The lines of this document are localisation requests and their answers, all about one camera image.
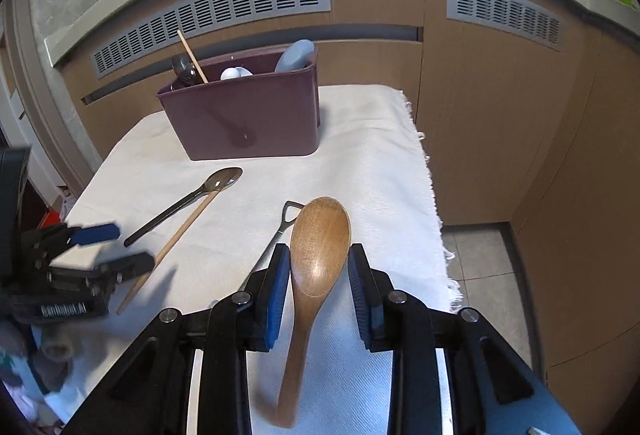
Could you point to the red floor mat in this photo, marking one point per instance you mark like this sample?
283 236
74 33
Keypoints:
52 217

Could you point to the brown wooden spoon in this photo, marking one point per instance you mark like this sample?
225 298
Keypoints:
320 235

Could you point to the dark translucent plastic spoon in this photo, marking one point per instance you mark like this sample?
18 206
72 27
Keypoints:
220 179
184 67

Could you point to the wooden chopstick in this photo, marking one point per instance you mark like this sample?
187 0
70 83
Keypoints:
170 247
192 57

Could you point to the pile of clothes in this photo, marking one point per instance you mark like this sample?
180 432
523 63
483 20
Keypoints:
35 365

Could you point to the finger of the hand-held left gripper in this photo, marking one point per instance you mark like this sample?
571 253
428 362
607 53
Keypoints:
130 264
95 233

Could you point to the blue-grey rice paddle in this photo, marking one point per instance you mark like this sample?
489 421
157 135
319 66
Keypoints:
295 55

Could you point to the white ceramic spoon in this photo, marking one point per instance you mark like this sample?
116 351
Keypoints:
235 74

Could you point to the maroon plastic utensil holder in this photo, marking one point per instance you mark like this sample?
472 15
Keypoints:
250 115

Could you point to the long grey vent grille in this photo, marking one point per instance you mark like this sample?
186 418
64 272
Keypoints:
210 12

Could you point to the shovel-shaped metal spoon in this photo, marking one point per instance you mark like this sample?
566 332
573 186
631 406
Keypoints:
272 242

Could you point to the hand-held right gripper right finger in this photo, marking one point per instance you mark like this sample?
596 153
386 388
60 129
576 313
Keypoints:
360 295

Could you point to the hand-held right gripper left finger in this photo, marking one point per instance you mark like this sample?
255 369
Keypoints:
277 295

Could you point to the white tablecloth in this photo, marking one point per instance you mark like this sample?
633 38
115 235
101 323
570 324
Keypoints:
350 150

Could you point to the short grey vent grille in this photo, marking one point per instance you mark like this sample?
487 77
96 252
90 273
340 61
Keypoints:
505 12

